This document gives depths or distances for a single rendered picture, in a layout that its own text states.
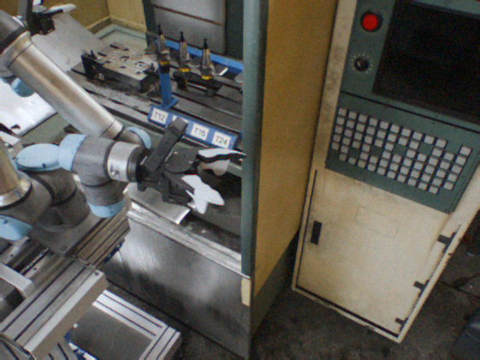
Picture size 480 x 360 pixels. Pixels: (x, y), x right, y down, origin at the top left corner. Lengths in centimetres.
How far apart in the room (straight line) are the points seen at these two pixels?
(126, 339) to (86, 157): 142
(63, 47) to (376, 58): 218
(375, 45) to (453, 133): 34
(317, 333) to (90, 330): 111
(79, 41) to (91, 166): 231
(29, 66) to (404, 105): 99
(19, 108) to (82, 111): 177
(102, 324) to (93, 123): 140
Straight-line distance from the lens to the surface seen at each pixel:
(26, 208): 116
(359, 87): 142
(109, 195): 95
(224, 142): 188
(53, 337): 131
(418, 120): 143
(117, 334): 222
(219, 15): 246
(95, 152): 88
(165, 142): 80
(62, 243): 132
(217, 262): 164
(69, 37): 317
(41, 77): 101
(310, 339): 240
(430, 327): 260
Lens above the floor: 215
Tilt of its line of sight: 45 degrees down
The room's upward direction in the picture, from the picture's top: straight up
